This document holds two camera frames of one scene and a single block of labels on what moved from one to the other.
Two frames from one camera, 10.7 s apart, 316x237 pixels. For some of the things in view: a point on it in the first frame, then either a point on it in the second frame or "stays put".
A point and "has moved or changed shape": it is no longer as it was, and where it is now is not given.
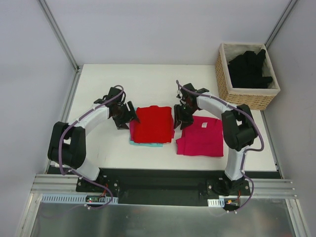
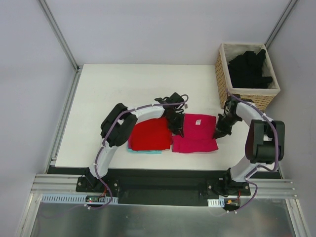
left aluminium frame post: (59, 35) stays put
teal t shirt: (149, 144) -> (144, 152)
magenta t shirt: (204, 138) has moved or changed shape
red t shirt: (155, 125) has moved or changed shape
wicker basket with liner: (246, 74) stays put
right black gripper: (182, 114) -> (222, 124)
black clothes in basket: (245, 70) stays put
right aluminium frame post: (283, 18) stays put
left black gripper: (126, 114) -> (177, 124)
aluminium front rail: (264, 188) stays put
